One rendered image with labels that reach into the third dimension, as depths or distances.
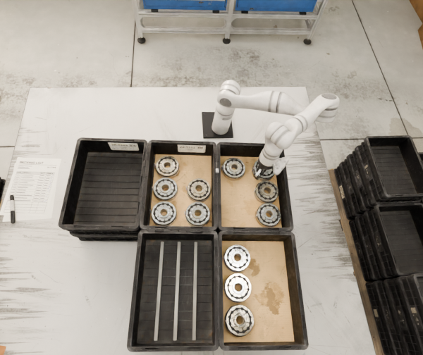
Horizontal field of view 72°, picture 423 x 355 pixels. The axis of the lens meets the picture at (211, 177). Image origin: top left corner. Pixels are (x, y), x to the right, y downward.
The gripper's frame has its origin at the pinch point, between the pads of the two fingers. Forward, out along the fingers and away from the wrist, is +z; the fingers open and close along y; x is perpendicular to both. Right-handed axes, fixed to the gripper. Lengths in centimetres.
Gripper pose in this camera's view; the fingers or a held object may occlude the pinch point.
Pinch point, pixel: (260, 173)
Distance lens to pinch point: 133.9
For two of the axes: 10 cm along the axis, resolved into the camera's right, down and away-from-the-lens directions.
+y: -6.2, 6.9, -3.7
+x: 7.8, 5.9, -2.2
